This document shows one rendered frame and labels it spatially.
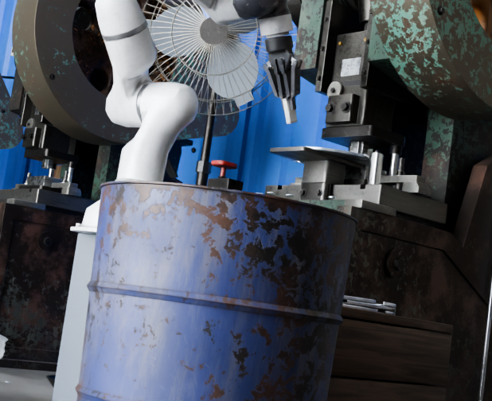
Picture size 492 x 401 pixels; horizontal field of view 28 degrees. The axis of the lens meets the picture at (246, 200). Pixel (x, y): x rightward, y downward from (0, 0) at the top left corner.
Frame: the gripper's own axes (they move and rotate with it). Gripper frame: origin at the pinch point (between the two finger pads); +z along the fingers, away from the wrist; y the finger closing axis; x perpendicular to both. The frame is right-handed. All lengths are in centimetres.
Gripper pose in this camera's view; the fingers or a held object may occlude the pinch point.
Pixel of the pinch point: (290, 110)
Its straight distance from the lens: 274.5
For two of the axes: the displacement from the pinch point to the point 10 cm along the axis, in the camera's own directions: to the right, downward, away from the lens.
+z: 1.7, 9.7, 1.8
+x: 7.0, -2.5, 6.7
